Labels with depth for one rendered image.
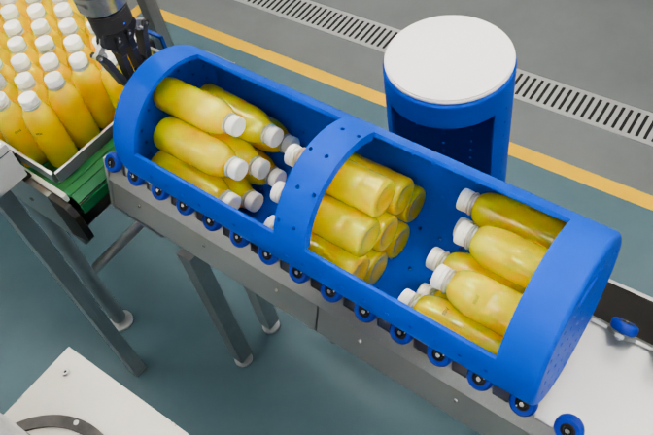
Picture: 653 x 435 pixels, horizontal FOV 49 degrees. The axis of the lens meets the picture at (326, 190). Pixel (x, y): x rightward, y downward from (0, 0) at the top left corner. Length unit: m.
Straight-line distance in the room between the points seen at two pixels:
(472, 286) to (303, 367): 1.30
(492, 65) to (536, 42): 1.68
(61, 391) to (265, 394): 1.13
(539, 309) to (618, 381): 0.32
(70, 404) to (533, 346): 0.71
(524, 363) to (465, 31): 0.84
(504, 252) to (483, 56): 0.58
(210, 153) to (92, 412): 0.48
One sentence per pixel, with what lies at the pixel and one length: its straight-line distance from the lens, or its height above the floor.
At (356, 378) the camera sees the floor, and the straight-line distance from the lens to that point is 2.27.
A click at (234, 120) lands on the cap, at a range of 1.30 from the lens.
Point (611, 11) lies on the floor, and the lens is 3.42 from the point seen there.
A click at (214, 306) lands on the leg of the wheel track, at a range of 2.01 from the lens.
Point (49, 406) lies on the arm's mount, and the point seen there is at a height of 1.05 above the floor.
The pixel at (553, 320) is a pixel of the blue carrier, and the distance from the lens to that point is 0.99.
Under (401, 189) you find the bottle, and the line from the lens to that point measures 1.20.
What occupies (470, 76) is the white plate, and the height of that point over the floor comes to 1.04.
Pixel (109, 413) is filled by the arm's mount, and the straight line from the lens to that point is 1.20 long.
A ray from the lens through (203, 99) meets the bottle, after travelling 1.34.
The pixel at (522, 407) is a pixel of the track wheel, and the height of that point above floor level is 0.96.
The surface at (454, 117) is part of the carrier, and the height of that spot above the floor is 0.99.
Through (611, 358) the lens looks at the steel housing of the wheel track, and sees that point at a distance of 1.29.
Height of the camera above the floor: 2.07
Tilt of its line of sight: 51 degrees down
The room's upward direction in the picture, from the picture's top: 12 degrees counter-clockwise
